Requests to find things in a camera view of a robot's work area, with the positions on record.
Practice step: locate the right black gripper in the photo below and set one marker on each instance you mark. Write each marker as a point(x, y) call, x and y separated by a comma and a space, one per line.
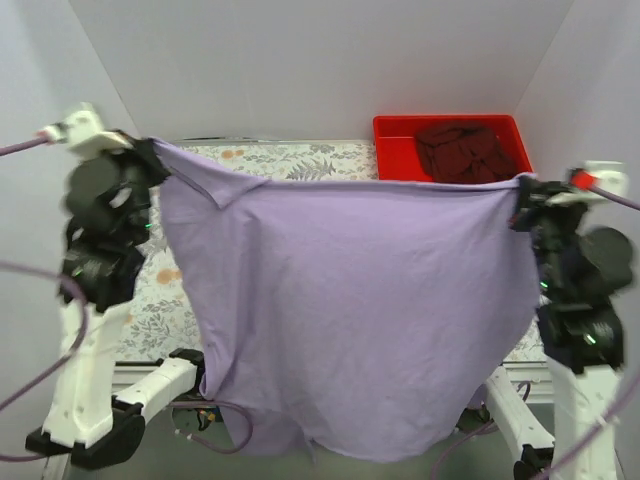
point(528, 193)

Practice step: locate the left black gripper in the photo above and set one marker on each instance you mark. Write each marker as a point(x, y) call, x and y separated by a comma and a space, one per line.
point(146, 157)

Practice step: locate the purple t shirt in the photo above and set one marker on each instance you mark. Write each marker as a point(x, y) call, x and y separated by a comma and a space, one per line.
point(360, 316)

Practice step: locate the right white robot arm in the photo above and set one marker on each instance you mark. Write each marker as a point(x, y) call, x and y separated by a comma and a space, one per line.
point(581, 333)

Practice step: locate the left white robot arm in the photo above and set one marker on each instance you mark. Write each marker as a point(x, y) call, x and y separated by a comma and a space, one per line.
point(94, 310)

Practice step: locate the dark red t shirt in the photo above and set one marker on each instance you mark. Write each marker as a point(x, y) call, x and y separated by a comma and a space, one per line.
point(463, 152)

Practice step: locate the red plastic bin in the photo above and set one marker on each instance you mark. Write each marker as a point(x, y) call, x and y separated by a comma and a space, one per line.
point(396, 147)

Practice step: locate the aluminium frame rail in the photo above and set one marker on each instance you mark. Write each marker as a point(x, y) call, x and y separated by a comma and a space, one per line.
point(525, 385)

